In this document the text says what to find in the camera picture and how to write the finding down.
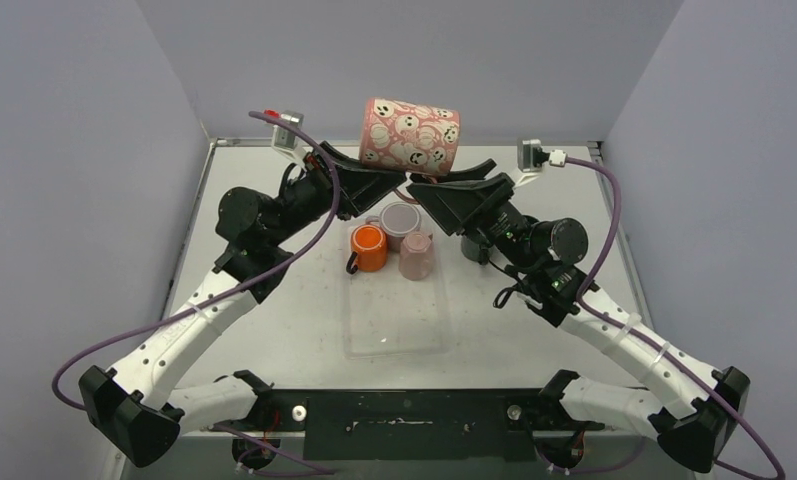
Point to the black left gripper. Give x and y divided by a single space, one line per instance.
359 185

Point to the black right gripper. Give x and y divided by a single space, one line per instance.
489 201

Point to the pink ghost pattern mug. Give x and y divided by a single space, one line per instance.
399 135

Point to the dark grey mug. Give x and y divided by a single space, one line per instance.
476 251

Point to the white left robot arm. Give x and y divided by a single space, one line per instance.
137 403

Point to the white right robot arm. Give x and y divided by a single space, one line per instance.
688 407

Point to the lilac ribbed mug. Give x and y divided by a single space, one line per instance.
397 220

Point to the orange mug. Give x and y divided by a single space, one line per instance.
368 249

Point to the light pink faceted mug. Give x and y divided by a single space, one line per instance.
416 256

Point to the clear plastic tray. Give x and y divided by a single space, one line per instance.
385 314

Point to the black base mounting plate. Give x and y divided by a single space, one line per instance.
409 424

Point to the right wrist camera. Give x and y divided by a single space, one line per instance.
533 159

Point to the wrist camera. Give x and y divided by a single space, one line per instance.
533 159
285 142

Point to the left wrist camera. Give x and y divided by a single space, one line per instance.
285 142

